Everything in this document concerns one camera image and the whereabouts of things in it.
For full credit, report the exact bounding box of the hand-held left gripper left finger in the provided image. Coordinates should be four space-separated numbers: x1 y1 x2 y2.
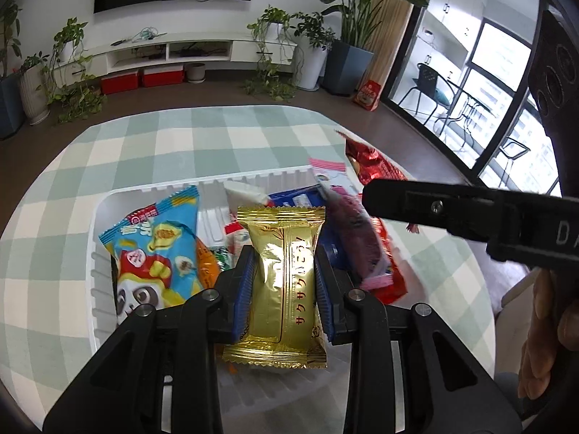
43 245 257 434

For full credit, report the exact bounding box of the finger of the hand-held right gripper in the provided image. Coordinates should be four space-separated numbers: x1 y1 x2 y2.
362 178 513 241

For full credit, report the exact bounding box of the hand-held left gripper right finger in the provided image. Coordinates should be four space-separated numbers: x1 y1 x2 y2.
314 246 537 434

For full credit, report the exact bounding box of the gold snack packet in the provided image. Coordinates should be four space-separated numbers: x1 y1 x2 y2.
223 205 327 370

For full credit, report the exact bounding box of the green snack packet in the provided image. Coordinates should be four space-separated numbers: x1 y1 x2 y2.
212 246 234 275

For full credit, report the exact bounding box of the orange snack packet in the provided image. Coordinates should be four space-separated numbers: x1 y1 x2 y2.
194 237 223 290

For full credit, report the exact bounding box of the red foil snack packet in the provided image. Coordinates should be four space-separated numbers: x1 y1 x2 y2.
335 129 423 307

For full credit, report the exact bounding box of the pink cartoon snack packet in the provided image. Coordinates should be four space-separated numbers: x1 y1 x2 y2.
309 157 395 291

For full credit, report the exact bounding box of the blue yellow panda snack packet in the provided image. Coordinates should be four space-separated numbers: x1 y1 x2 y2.
98 185 204 327

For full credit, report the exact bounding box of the white packet with red stripe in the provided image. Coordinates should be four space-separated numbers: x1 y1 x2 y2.
224 180 272 254

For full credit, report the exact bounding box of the white plastic tray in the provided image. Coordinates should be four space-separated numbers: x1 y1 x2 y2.
86 165 410 419

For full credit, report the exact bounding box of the person's right hand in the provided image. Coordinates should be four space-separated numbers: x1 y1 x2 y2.
517 271 579 401

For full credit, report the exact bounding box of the black balcony chair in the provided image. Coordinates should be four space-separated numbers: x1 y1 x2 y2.
491 138 530 177
398 63 456 121

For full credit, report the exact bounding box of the glass balcony table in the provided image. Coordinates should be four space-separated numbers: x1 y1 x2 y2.
434 81 492 146

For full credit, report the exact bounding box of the red paper bag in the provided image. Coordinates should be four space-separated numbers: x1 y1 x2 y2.
354 80 382 113

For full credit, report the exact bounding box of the large-leaf plant in dark pot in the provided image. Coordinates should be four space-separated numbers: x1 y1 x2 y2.
319 0 428 97

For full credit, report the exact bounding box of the bushy plant in white pot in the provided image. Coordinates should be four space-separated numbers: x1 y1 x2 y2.
289 11 337 92

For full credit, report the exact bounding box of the wooden slat panel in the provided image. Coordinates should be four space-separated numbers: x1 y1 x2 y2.
368 0 426 96

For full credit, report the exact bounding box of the red storage box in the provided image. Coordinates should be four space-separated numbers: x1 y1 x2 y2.
100 71 140 96
142 65 186 88

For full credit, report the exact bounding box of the trailing plant in white pot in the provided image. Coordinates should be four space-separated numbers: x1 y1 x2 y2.
246 5 300 101
42 17 107 125

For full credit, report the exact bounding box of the white TV cabinet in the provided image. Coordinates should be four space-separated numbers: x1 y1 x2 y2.
52 31 302 87

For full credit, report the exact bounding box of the plant in ribbed white pot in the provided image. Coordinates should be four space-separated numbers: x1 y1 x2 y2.
18 52 52 125

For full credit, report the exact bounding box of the tall plant in dark pot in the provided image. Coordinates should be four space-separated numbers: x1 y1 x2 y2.
0 2 26 141

